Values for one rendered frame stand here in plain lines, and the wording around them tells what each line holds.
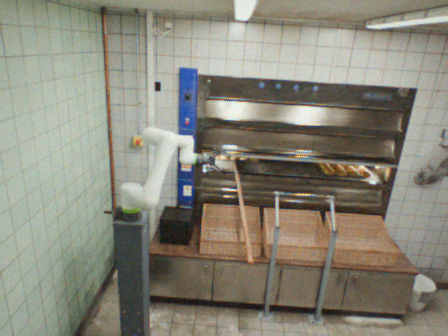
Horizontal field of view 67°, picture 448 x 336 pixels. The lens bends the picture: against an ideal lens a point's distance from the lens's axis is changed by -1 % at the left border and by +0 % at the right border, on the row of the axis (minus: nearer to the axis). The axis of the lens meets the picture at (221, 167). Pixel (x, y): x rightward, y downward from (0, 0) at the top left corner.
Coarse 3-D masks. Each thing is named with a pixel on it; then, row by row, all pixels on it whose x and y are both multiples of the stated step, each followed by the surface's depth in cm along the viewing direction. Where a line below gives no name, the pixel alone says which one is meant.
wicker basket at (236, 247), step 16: (208, 208) 342; (224, 208) 342; (256, 208) 343; (208, 224) 344; (224, 224) 344; (240, 224) 344; (256, 224) 342; (208, 240) 303; (224, 240) 303; (240, 240) 331; (256, 240) 332; (256, 256) 308
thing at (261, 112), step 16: (208, 112) 314; (224, 112) 314; (240, 112) 313; (256, 112) 313; (272, 112) 313; (288, 112) 313; (304, 112) 312; (320, 112) 312; (336, 112) 312; (352, 112) 312; (368, 112) 311; (384, 112) 311; (400, 112) 311; (352, 128) 310; (368, 128) 309; (384, 128) 311
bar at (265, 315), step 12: (252, 192) 299; (264, 192) 299; (276, 192) 299; (276, 204) 296; (276, 216) 291; (276, 228) 285; (276, 240) 289; (324, 276) 299; (324, 288) 304; (264, 312) 316; (312, 324) 312; (324, 324) 312
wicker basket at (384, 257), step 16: (336, 224) 341; (352, 224) 341; (368, 224) 341; (384, 224) 329; (336, 240) 341; (352, 240) 342; (384, 240) 326; (336, 256) 315; (352, 256) 304; (368, 256) 303; (384, 256) 302
